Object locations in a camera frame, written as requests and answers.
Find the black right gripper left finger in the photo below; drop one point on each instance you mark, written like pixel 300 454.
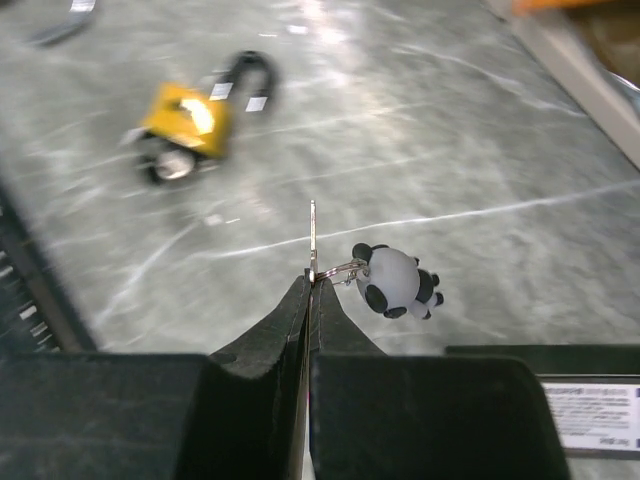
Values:
pixel 248 416

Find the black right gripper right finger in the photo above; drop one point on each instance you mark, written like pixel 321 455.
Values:
pixel 380 416

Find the key with panda keychain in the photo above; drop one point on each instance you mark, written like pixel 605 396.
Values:
pixel 391 282

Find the beige three-tier shelf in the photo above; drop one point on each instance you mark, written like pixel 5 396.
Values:
pixel 613 103

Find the large brass padlock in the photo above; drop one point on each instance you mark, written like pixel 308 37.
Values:
pixel 78 18

